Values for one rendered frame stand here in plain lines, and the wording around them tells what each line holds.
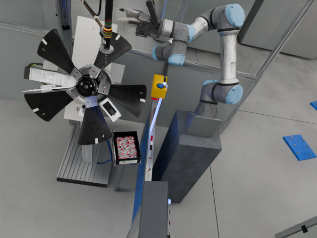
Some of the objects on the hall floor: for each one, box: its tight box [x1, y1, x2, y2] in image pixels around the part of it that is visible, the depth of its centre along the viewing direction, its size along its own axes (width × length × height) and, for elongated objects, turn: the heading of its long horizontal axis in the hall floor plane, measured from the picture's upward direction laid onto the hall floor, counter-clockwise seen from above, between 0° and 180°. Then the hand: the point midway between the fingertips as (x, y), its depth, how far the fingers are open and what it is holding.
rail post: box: [139, 104, 151, 149], centre depth 229 cm, size 4×4×78 cm
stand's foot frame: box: [56, 124, 118, 188], centre depth 240 cm, size 62×46×8 cm
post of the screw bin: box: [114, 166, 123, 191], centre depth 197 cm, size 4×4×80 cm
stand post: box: [80, 121, 93, 163], centre depth 203 cm, size 4×9×91 cm, turn 77°
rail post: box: [126, 204, 141, 238], centre depth 173 cm, size 4×4×78 cm
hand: (120, 12), depth 107 cm, fingers open, 8 cm apart
